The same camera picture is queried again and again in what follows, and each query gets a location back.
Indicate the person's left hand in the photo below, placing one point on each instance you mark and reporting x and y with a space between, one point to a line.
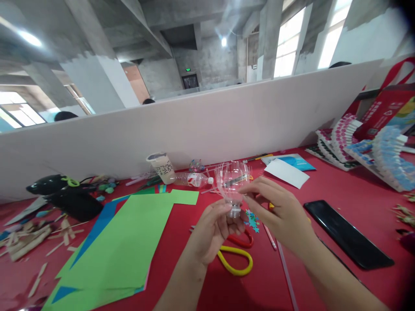
207 233

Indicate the person's right hand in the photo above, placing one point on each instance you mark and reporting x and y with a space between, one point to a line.
282 213

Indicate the person's right index finger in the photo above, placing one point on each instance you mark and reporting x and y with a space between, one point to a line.
259 185

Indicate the person's right thumb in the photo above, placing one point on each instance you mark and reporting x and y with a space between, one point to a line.
256 202

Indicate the person's left fingers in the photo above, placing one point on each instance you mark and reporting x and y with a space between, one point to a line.
236 230

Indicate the person's left thumb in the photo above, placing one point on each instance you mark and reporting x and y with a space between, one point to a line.
221 210

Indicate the cut clear plastic bottle top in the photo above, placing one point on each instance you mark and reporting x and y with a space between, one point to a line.
232 183

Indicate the pile of coloured star sequins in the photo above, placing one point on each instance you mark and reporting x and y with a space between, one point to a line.
252 222

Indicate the yellow pen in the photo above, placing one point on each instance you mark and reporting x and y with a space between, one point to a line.
264 157

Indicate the white paper sheet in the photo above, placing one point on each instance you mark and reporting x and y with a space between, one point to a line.
287 173

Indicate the pink pen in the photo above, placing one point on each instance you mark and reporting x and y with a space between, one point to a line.
269 236

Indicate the small green paper sheet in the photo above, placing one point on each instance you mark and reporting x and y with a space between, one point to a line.
184 197

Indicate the clear water bottle red label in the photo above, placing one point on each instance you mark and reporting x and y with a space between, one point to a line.
191 179

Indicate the blue and white booklet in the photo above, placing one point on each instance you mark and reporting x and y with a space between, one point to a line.
298 163

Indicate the glittery ornament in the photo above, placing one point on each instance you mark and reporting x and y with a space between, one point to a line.
196 166

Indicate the clear plastic straw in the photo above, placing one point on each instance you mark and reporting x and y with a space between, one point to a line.
287 275

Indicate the white paper drink cup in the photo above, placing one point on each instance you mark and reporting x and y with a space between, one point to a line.
161 168

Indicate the white partition board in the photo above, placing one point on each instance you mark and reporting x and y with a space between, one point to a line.
194 129

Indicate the black smartphone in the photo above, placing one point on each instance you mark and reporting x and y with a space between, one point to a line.
347 235

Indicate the large green paper sheet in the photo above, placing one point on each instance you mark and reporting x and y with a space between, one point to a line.
120 246

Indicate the pile of coloured pompoms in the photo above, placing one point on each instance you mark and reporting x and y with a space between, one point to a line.
107 189

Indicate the dark door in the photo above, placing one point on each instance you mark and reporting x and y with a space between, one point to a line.
190 81

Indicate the blue paper sheet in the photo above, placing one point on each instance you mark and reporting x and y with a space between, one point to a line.
97 226

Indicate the window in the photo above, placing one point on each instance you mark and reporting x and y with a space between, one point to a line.
288 45
19 111

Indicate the pile of dried plant bits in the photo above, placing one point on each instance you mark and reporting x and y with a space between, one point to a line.
405 210

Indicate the black bag with green glasses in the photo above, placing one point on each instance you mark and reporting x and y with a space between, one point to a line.
73 201

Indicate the red shopping bag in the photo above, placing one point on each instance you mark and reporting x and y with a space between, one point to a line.
385 107

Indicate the dark purple object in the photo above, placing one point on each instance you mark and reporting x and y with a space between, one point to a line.
407 241

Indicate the grey paper triangle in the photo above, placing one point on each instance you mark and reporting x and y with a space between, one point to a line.
27 210

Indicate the pile of wooden sticks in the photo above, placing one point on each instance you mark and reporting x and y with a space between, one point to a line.
29 238

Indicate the single wooden stick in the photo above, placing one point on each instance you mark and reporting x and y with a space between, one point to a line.
37 280

